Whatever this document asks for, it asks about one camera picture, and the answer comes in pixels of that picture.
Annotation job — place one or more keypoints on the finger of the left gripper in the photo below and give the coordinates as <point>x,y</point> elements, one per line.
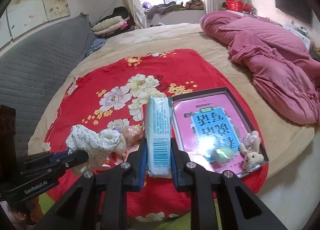
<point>72,159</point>
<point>57,156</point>

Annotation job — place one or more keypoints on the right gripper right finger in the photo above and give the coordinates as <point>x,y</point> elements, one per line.
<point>181,179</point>

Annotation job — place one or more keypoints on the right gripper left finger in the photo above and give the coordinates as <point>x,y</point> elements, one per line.
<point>134,179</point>

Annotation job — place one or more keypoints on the white floral scrunchie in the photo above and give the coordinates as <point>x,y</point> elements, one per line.
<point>98,146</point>

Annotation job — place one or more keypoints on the green beauty sponge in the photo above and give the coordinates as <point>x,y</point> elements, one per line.
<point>223,155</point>

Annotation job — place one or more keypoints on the small tissue packet blue print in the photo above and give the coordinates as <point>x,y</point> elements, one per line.
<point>158,136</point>

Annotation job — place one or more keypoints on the plush bunny pink bow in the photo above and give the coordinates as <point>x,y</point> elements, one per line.
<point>249,148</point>

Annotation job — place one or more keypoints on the pink pouch in plastic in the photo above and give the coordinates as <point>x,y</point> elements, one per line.
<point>132,134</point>

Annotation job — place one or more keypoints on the grey quilted headboard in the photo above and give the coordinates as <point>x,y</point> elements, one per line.
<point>34,70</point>

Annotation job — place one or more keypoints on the beige bed sheet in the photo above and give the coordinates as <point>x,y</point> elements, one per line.
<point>284,140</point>

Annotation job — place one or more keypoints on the blue patterned cloth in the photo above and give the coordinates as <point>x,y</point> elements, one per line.
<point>95,46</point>

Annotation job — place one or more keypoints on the pink quilted duvet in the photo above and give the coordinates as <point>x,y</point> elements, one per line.
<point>283,71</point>

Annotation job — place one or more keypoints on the folded clothes stack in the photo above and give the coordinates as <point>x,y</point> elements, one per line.
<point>120,21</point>

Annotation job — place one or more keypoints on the clothes on window sill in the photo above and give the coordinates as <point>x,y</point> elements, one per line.
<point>163,9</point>

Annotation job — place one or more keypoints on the red gift bags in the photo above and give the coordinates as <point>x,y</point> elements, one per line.
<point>242,6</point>

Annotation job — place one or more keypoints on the wall painting panels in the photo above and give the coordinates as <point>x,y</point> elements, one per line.
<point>21,16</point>

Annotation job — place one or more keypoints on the black wall television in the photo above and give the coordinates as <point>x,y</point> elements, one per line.
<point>297,8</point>

